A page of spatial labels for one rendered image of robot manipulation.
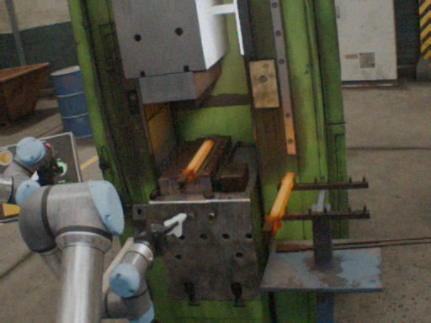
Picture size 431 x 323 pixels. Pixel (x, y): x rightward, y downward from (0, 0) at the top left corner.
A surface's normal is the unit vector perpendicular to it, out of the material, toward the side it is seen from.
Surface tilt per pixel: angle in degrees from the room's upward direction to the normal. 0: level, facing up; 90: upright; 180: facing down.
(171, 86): 90
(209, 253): 90
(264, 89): 90
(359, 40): 90
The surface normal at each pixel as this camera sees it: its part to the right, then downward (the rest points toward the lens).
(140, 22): -0.21, 0.37
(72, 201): -0.15, -0.51
